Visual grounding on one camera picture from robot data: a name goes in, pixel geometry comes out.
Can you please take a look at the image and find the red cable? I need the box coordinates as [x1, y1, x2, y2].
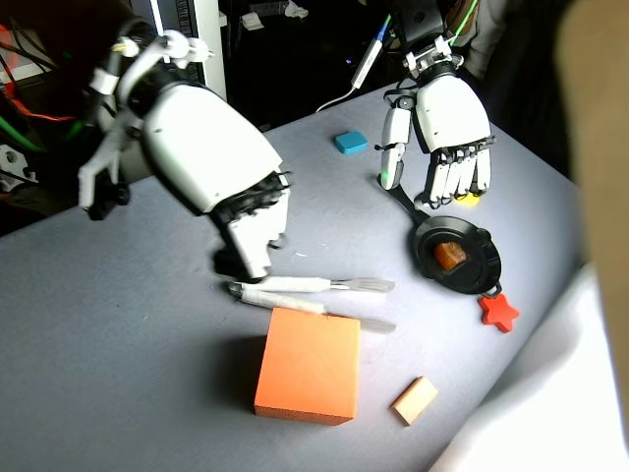
[0, 24, 76, 123]

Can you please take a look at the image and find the orange food piece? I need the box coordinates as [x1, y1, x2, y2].
[433, 240, 469, 272]

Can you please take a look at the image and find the tan wooden block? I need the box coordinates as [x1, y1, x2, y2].
[390, 376, 440, 428]

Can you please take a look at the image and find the grey table cloth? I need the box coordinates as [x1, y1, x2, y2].
[0, 83, 594, 472]

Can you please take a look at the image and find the white cable with connector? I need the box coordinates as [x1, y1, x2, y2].
[314, 14, 394, 114]

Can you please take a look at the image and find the white blurred sheet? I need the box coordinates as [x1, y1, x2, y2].
[426, 260, 629, 472]

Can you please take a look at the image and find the green cable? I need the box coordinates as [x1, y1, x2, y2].
[0, 46, 87, 153]
[450, 0, 481, 39]

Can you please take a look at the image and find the white computer tower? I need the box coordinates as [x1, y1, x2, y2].
[130, 0, 228, 100]

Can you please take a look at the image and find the red star block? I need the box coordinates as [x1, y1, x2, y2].
[478, 291, 521, 334]

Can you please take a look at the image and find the white printed plastic part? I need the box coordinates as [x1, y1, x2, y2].
[0, 144, 38, 194]

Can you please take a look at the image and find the small black frying pan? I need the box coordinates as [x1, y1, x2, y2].
[390, 182, 504, 297]

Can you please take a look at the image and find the blue block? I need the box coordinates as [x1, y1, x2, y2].
[333, 129, 370, 156]

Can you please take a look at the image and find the large orange cube block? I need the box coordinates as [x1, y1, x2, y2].
[253, 306, 363, 427]

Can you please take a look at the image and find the beige blurred panel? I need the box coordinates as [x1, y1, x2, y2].
[553, 0, 629, 437]

